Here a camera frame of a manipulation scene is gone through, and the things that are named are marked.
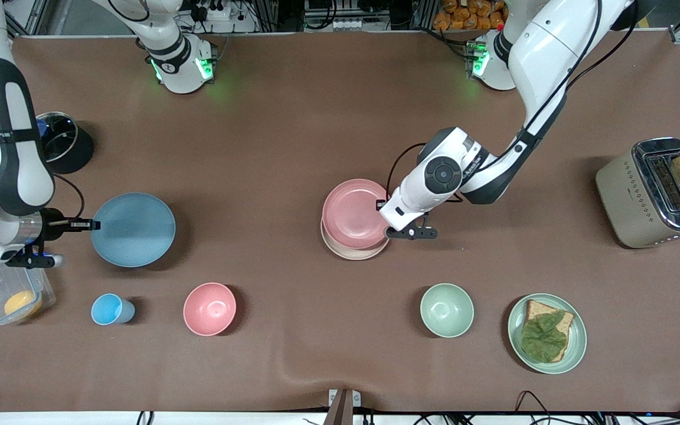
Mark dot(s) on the white power strip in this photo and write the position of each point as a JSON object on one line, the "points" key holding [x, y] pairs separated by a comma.
{"points": [[213, 10]]}

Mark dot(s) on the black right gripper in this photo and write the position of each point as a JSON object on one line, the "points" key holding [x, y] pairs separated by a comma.
{"points": [[55, 225]]}

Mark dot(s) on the beige plate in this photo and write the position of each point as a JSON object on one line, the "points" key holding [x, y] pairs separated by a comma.
{"points": [[346, 255]]}

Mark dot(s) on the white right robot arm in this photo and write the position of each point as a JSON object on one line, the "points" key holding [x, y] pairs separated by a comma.
{"points": [[15, 171]]}

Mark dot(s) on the green plate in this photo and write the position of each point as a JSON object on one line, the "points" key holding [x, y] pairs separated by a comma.
{"points": [[576, 348]]}

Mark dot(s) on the green bowl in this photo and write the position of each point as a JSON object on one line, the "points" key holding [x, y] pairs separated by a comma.
{"points": [[447, 310]]}

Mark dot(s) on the beige metal toaster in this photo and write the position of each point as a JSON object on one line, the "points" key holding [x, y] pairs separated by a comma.
{"points": [[629, 200]]}

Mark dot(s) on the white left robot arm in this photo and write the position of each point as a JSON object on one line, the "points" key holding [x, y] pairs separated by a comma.
{"points": [[546, 41]]}

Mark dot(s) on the pink bowl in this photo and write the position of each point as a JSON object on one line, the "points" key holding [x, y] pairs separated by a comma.
{"points": [[210, 309]]}

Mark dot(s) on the blue plate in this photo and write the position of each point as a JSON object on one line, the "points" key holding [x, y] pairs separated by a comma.
{"points": [[133, 230]]}

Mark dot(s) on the yellow round fruit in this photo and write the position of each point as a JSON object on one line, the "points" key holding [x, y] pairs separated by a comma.
{"points": [[22, 304]]}

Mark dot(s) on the brown bread slice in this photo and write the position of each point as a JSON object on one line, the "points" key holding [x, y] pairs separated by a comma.
{"points": [[543, 308]]}

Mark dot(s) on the grey metal bracket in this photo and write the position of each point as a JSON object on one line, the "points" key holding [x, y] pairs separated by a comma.
{"points": [[343, 407]]}

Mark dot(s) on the green lettuce leaf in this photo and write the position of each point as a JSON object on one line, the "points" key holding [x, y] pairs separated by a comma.
{"points": [[543, 339]]}

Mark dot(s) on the blue cup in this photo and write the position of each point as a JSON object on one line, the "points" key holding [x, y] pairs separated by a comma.
{"points": [[110, 309]]}

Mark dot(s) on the pink plate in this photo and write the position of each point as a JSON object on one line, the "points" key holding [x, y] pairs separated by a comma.
{"points": [[352, 212]]}

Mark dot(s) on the bag of orange buns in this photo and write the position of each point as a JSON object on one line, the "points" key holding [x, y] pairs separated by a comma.
{"points": [[470, 15]]}

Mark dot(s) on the brown table cloth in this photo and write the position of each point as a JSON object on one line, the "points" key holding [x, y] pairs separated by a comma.
{"points": [[293, 147]]}

